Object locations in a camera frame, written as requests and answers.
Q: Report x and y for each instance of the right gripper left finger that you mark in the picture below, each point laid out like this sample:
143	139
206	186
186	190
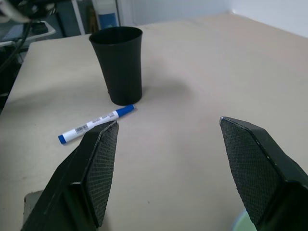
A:
72	180

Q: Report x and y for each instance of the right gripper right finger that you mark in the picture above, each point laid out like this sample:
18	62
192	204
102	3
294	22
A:
264	173

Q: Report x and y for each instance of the clear glasses case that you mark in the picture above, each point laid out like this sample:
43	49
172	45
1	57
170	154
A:
32	202

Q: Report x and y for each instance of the blue whiteboard marker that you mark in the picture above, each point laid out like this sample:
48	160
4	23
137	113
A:
79	130

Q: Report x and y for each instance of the light green plate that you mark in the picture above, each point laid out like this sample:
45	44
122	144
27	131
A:
241	222

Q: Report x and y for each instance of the black plastic cup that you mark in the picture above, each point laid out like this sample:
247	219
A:
120	67

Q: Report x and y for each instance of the white blue background container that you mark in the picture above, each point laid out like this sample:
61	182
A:
107	16

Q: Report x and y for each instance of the white metal post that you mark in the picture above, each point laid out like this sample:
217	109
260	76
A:
78	16

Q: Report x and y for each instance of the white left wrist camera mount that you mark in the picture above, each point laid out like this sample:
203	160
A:
16	14

